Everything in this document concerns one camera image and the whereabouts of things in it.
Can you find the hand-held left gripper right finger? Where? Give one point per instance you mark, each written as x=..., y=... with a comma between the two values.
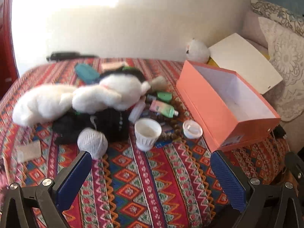
x=228, y=180

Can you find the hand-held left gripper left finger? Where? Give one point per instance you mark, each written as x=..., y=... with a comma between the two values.
x=73, y=180

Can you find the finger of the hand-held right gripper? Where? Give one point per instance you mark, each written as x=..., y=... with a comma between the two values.
x=296, y=166

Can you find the orange cardboard box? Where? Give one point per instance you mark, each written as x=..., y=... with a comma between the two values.
x=213, y=114

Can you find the white ribbed cup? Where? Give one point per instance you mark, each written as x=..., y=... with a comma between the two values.
x=147, y=135

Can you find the small black object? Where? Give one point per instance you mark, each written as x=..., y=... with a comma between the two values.
x=279, y=131

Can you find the white yarn ball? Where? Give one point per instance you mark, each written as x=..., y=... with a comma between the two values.
x=92, y=142

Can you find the beige flat packet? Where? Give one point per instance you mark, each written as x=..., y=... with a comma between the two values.
x=28, y=150

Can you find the white round lid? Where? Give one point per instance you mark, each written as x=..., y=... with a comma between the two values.
x=192, y=129

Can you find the thin wooden stick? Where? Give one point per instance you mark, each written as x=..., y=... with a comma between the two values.
x=6, y=169

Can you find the patterned woven tablecloth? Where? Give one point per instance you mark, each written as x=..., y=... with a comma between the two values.
x=142, y=182

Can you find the large white plush toy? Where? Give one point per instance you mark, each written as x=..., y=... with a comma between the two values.
x=106, y=95

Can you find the white plastic bottle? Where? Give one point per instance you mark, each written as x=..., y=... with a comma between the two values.
x=137, y=111

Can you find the pastel cosmetic tube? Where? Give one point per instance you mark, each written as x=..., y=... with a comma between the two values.
x=162, y=108

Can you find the grey lace pillow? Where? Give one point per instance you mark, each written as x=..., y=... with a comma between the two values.
x=287, y=64

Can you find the green round container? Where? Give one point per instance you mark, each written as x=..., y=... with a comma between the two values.
x=164, y=97

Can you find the teal zipper case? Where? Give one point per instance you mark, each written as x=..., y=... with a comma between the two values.
x=86, y=73

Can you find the beige bristle brush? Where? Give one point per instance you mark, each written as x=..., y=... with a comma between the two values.
x=158, y=82

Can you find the pale pink small box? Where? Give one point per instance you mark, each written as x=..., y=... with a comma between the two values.
x=114, y=66

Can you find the white box lid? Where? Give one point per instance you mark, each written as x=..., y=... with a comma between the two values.
x=239, y=54

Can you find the long black object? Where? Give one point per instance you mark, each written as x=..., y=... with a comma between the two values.
x=64, y=55

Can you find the small white plush toy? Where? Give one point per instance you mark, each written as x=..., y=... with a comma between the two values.
x=197, y=51

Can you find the pale pink cushion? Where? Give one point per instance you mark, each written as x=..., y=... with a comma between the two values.
x=253, y=28

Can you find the floral patterned pillow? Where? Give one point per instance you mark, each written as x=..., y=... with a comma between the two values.
x=280, y=13

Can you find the red wooden furniture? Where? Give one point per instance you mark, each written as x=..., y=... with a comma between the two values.
x=6, y=40

